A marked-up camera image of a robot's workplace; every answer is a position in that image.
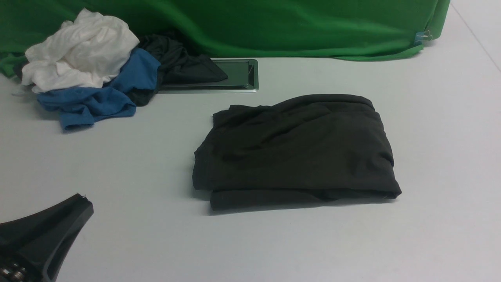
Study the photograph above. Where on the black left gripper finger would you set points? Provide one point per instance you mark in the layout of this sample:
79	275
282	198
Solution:
33	248

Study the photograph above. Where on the dark gray long-sleeve top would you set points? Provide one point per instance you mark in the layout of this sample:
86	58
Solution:
308	150

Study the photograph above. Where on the blue crumpled garment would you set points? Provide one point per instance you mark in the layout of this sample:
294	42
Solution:
82	107

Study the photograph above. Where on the white crumpled garment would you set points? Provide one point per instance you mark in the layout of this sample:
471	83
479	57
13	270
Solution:
87	52

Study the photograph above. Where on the black crumpled garment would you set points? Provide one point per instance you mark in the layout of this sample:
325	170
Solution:
180	63

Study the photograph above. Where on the green backdrop cloth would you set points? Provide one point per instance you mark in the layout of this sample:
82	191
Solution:
354	30

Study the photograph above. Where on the blue binder clip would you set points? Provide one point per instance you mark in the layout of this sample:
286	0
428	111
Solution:
422	37

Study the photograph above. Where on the metal table cable hatch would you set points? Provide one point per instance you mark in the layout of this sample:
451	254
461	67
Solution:
242	78

